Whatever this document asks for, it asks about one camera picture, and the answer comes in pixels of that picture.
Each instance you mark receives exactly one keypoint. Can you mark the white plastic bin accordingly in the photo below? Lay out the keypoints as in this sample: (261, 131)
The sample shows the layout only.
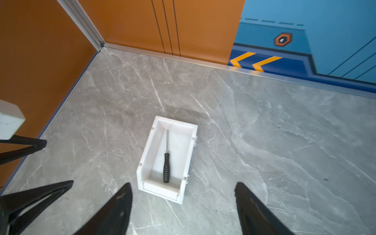
(182, 141)

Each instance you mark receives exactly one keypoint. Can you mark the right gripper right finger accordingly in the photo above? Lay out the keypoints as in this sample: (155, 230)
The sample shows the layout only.
(255, 218)

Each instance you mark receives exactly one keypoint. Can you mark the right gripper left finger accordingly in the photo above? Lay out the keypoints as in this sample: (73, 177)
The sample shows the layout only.
(114, 217)

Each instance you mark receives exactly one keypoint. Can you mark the black handle screwdriver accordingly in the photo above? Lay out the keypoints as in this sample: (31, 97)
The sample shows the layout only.
(166, 170)

